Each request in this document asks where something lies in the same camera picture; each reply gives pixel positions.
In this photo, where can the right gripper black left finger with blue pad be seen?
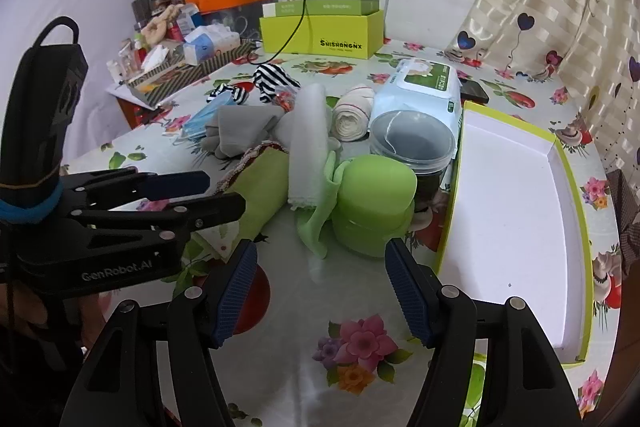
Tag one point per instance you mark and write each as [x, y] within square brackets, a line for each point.
[119, 384]

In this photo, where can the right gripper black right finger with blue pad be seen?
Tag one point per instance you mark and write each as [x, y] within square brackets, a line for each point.
[524, 385]

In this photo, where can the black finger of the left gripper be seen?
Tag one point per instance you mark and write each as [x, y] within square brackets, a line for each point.
[177, 219]
[108, 189]

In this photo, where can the green towel with patterned trim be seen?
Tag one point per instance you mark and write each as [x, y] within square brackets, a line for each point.
[261, 178]

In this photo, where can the blue face mask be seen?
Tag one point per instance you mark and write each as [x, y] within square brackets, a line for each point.
[194, 128]

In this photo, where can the grey white socks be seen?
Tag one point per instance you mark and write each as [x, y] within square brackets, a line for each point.
[236, 129]

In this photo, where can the light green cloth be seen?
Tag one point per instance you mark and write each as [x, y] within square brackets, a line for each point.
[310, 222]

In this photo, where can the white towel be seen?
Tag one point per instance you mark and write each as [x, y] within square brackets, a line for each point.
[309, 147]

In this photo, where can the white tray green rim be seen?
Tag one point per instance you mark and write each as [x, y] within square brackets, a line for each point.
[516, 227]

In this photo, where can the black white striped sock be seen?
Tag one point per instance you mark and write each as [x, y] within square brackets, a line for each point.
[270, 78]

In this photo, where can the striped tray of toiletries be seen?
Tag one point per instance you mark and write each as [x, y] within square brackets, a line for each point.
[154, 88]

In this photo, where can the small striped sock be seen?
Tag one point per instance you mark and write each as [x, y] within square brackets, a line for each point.
[235, 93]

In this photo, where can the green round plastic container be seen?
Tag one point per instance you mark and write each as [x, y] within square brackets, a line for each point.
[375, 203]

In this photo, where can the rolled beige bandage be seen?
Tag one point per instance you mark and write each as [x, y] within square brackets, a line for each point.
[352, 113]

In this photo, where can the brown checked cloth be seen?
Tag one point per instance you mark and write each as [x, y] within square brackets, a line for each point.
[627, 216]

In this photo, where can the lime green cardboard box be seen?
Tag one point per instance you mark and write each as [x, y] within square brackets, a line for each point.
[332, 35]

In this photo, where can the green flat carton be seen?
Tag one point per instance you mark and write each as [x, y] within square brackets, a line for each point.
[320, 7]

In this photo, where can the clear lidded plastic tub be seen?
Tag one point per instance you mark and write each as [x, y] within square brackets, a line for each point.
[419, 141]

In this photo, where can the wet wipes pack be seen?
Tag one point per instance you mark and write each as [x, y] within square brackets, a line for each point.
[427, 87]

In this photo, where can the black smartphone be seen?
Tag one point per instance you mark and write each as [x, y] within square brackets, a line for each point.
[471, 91]

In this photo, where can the cream curtain with hearts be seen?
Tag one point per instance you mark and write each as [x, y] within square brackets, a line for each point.
[592, 46]

